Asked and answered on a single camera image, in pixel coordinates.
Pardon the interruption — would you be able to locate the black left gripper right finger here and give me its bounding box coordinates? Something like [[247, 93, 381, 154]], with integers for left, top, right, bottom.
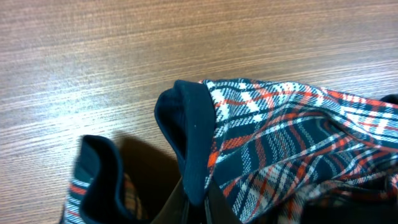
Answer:
[[204, 180, 242, 224]]

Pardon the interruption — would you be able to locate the red blue plaid garment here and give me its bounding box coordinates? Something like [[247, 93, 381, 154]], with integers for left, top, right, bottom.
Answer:
[[60, 78, 397, 223]]

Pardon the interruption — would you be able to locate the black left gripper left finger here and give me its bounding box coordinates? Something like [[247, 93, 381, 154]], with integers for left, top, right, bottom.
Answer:
[[151, 179, 190, 224]]

